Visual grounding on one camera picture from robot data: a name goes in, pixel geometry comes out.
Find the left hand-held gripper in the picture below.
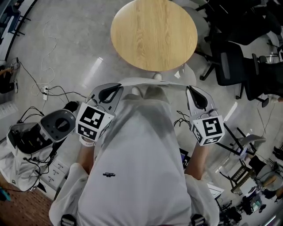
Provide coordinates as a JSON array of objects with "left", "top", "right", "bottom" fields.
[{"left": 76, "top": 83, "right": 123, "bottom": 141}]

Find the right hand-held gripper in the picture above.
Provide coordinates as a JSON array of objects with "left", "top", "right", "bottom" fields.
[{"left": 185, "top": 86, "right": 226, "bottom": 147}]

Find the clear plastic tablecloth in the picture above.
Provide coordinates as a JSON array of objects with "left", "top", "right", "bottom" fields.
[{"left": 118, "top": 63, "right": 197, "bottom": 139}]

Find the person's left forearm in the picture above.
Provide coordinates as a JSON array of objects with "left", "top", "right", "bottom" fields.
[{"left": 78, "top": 141, "right": 99, "bottom": 176}]

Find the person's right forearm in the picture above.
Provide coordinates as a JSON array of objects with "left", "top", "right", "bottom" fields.
[{"left": 184, "top": 141, "right": 210, "bottom": 181}]

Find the black office chair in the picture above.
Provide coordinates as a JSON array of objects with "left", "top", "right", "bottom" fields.
[
  {"left": 199, "top": 41, "right": 252, "bottom": 87},
  {"left": 235, "top": 53, "right": 283, "bottom": 108}
]

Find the white wristband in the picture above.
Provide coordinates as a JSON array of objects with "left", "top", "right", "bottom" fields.
[{"left": 79, "top": 135, "right": 97, "bottom": 147}]

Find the laptop with purple screen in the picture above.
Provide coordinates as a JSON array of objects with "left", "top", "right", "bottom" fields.
[{"left": 179, "top": 148, "right": 191, "bottom": 170}]

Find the grey round device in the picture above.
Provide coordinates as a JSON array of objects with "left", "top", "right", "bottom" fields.
[{"left": 40, "top": 109, "right": 77, "bottom": 142}]

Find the grey plastic chair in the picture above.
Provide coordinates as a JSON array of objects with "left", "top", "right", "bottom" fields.
[{"left": 229, "top": 134, "right": 268, "bottom": 156}]

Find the round wooden table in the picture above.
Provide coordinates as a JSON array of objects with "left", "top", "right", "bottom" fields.
[{"left": 110, "top": 0, "right": 198, "bottom": 72}]

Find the grey padded chair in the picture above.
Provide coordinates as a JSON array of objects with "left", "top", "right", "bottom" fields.
[{"left": 172, "top": 0, "right": 210, "bottom": 55}]

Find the person's white shirt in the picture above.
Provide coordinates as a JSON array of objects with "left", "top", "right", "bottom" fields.
[{"left": 50, "top": 92, "right": 220, "bottom": 226}]

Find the white drawer cabinet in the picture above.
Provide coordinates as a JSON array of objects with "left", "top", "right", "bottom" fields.
[{"left": 41, "top": 157, "right": 69, "bottom": 191}]

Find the white crumpled cloth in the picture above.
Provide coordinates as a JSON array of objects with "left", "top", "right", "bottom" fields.
[{"left": 0, "top": 141, "right": 46, "bottom": 192}]

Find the thin black cable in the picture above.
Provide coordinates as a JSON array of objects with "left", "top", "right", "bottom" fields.
[{"left": 173, "top": 109, "right": 193, "bottom": 128}]

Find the thin white cable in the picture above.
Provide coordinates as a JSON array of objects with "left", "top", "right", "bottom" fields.
[{"left": 32, "top": 21, "right": 58, "bottom": 97}]

